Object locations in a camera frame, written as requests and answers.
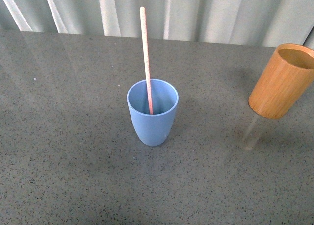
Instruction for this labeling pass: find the blue plastic cup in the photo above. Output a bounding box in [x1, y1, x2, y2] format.
[127, 79, 179, 147]

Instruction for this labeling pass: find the bamboo wooden chopstick holder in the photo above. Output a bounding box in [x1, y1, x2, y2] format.
[248, 44, 314, 119]

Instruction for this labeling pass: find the white pleated curtain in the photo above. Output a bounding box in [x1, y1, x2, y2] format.
[0, 0, 314, 48]

